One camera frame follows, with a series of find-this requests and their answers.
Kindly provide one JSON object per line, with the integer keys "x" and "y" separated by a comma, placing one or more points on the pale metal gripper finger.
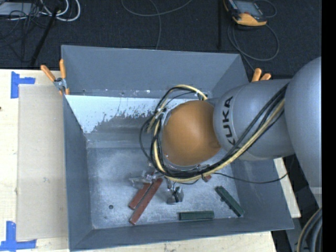
{"x": 147, "y": 173}
{"x": 139, "y": 181}

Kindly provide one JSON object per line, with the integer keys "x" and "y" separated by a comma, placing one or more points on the red-brown flat block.
{"x": 146, "y": 203}
{"x": 139, "y": 196}
{"x": 208, "y": 178}

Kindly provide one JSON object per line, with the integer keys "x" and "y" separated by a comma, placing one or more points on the grey metal bin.
{"x": 115, "y": 167}

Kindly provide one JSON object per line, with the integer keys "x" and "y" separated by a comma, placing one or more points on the dark green flat block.
{"x": 197, "y": 215}
{"x": 230, "y": 201}

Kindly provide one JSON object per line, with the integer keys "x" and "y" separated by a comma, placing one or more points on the pale flat board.
{"x": 39, "y": 161}

